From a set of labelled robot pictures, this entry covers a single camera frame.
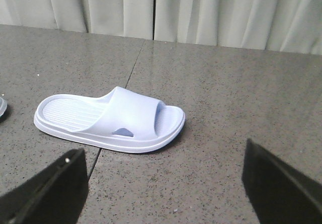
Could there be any white curtain, right panel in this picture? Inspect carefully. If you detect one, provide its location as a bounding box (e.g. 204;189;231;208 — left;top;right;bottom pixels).
154;0;321;54

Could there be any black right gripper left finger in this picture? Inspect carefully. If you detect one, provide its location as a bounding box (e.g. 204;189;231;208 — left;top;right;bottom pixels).
1;148;88;223

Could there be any white curtain, left panel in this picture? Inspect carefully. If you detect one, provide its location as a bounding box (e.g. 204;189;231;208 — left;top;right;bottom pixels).
1;0;153;39

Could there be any white curtain, panel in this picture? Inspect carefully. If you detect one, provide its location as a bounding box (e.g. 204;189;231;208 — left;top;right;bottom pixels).
1;0;153;39
154;0;321;54

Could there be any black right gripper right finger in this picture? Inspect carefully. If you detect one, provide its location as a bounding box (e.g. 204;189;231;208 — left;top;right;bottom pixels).
242;139;321;223

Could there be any light blue slipper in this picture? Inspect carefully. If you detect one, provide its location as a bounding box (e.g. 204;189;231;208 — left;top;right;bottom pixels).
0;97;8;117
34;87;185;153

